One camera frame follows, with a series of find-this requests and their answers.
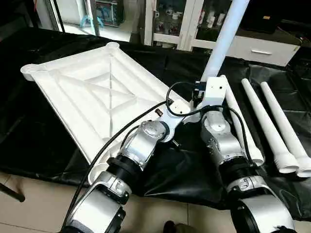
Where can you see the white glass-door cabinet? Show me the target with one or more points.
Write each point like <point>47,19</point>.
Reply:
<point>170,24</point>

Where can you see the teal storage box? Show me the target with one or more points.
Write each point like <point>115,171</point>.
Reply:
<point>107,12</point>

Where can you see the black work mat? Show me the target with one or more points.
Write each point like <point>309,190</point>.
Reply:
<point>29,121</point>

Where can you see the white plastic table leg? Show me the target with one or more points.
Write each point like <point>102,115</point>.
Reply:
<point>267,126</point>
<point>286,126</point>
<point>245,131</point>
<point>223,43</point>

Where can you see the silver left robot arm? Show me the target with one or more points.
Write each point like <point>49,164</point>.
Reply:
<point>141,145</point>

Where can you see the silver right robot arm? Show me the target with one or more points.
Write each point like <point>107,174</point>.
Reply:
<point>221,141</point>

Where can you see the white plastic table top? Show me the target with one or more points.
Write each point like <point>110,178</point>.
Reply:
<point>97,87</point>

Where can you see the white drawer unit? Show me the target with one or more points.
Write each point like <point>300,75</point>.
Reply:
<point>262,51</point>

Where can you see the black metal stand leg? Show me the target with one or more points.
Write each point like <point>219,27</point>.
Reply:
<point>12,193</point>

